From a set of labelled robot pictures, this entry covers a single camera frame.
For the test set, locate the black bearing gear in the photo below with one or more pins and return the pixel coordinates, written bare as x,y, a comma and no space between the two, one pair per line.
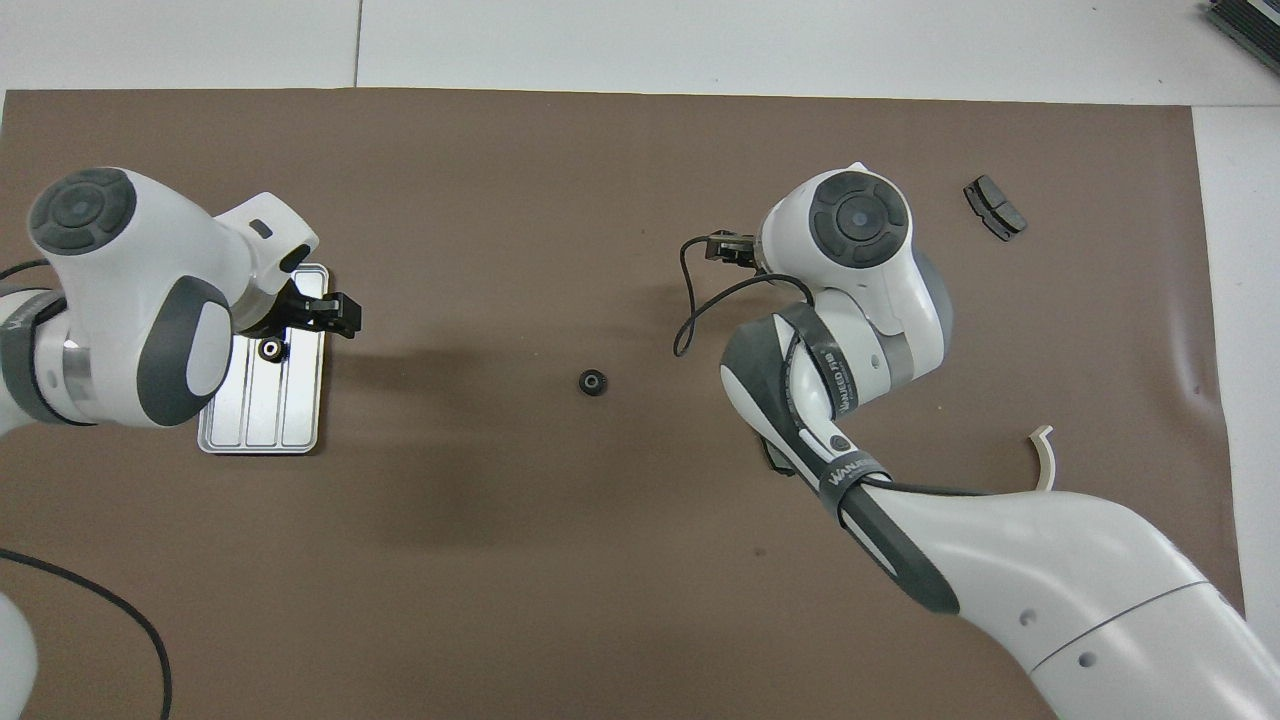
592,382
271,349

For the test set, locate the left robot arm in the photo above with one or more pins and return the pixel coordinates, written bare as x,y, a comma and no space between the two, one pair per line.
120,280

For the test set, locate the white curved plastic piece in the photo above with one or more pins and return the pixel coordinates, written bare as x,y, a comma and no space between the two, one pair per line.
1046,455

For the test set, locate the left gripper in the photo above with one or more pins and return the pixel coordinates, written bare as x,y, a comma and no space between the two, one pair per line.
290,315

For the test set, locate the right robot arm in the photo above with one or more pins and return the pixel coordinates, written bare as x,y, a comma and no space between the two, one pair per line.
1000,560

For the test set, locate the black brake pad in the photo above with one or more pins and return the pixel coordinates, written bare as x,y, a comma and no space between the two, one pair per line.
995,208

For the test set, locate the silver metal tray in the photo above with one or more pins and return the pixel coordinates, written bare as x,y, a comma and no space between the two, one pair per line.
270,410

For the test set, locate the black stand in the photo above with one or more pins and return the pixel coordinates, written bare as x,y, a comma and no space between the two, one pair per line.
1250,25

